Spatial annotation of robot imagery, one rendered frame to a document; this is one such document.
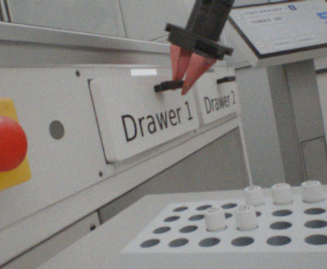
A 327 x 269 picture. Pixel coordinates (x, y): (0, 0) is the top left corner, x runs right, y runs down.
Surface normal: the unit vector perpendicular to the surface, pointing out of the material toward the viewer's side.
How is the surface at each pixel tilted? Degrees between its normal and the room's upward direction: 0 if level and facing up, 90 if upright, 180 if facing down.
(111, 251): 0
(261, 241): 0
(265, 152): 90
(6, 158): 102
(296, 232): 0
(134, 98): 90
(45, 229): 90
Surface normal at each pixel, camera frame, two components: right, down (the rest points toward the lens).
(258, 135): -0.37, 0.16
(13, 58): 0.86, -0.14
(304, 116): 0.29, 0.03
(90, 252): -0.20, -0.98
